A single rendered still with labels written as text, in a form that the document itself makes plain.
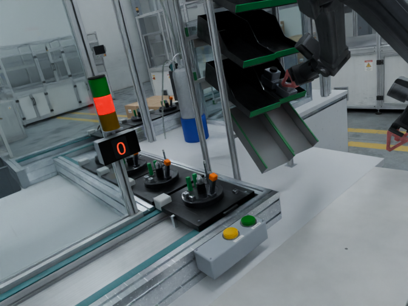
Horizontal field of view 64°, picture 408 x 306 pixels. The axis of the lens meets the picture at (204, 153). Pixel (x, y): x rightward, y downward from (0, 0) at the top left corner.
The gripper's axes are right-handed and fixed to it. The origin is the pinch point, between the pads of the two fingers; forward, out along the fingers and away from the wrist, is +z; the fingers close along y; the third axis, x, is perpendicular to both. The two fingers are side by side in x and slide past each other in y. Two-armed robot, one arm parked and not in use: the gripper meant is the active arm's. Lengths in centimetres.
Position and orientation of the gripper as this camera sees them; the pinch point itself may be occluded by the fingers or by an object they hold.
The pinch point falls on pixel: (288, 82)
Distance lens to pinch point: 122.8
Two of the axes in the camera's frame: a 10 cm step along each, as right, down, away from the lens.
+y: -8.2, 3.5, -4.5
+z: -4.1, 2.0, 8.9
